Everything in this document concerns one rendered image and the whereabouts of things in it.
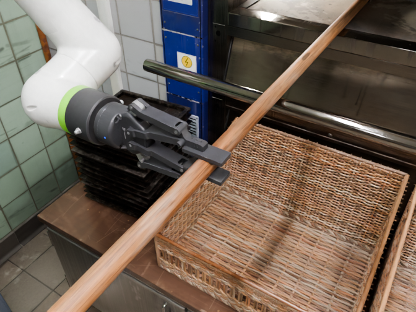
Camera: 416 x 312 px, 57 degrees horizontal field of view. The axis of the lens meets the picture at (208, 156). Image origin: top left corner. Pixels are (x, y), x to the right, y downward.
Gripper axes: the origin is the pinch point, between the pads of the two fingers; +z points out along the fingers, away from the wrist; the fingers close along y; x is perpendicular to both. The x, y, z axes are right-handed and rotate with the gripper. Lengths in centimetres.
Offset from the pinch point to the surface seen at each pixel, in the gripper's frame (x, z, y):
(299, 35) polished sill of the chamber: -62, -9, 3
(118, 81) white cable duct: -59, -79, 36
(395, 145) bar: -24.4, 23.7, 3.1
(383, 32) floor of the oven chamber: -70, 11, 1
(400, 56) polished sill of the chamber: -62, 17, 3
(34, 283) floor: -4, -96, 119
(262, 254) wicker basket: -32, 0, 60
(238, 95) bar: -24.1, -7.5, 2.8
